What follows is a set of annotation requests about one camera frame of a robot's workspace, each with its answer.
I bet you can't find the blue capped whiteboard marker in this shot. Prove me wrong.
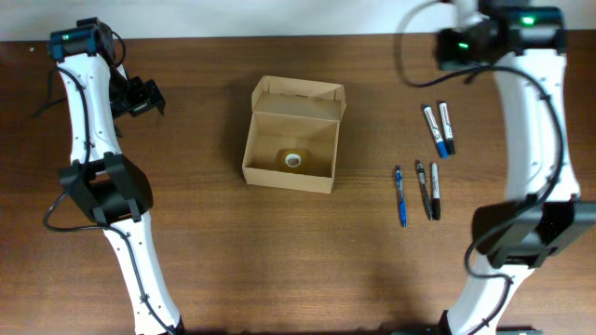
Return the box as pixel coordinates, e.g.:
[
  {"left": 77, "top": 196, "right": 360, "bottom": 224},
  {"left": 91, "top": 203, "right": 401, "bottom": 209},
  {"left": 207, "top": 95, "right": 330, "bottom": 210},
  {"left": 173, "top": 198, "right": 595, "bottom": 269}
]
[{"left": 422, "top": 104, "right": 449, "bottom": 158}]

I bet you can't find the black capped whiteboard marker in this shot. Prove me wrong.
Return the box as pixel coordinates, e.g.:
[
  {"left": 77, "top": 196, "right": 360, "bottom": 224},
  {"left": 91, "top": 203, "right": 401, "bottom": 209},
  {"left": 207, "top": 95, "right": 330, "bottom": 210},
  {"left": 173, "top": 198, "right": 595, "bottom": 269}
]
[{"left": 439, "top": 101, "right": 455, "bottom": 155}]

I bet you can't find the blue ballpoint pen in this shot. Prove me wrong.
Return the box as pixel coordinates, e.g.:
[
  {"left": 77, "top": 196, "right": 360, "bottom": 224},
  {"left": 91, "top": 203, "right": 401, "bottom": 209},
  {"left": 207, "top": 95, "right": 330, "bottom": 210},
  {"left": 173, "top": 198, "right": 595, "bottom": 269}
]
[{"left": 395, "top": 166, "right": 407, "bottom": 228}]

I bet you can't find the brown cardboard box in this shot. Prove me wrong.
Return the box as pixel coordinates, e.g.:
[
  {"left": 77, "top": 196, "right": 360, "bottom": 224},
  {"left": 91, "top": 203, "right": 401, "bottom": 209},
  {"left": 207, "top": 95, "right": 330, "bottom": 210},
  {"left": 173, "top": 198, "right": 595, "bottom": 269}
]
[{"left": 242, "top": 75, "right": 346, "bottom": 194}]

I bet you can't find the yellow adhesive tape roll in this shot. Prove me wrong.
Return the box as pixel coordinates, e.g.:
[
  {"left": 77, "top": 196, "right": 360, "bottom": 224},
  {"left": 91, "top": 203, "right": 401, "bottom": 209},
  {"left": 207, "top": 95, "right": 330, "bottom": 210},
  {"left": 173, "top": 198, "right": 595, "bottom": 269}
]
[{"left": 276, "top": 148, "right": 312, "bottom": 174}]

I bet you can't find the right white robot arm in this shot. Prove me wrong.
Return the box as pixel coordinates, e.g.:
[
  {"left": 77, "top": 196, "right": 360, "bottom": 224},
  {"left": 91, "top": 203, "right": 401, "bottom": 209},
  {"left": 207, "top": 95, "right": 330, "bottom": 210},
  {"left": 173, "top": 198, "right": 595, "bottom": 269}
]
[{"left": 437, "top": 1, "right": 595, "bottom": 334}]

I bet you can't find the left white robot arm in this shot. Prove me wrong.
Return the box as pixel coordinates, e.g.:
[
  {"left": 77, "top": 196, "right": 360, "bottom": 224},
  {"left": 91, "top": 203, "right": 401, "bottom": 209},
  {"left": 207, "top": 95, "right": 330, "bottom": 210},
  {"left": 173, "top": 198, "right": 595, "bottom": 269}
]
[{"left": 47, "top": 18, "right": 184, "bottom": 334}]

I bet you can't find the black ballpoint pen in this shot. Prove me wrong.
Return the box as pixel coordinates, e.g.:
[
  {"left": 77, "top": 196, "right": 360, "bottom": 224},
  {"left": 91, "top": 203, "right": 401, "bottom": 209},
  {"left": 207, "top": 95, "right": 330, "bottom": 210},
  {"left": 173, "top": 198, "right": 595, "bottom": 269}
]
[{"left": 415, "top": 160, "right": 433, "bottom": 221}]

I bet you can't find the black permanent marker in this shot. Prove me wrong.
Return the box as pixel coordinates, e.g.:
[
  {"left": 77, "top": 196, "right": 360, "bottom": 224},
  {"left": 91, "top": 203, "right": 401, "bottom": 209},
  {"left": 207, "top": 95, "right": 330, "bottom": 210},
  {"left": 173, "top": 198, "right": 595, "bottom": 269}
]
[{"left": 430, "top": 163, "right": 441, "bottom": 221}]

